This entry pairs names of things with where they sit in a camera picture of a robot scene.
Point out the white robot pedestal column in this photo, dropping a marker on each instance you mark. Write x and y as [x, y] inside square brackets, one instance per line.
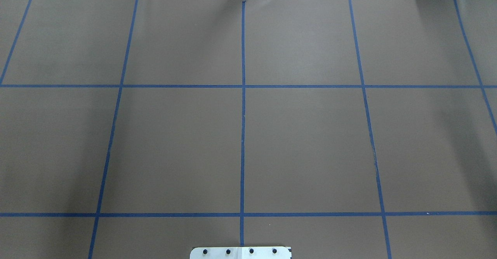
[240, 252]

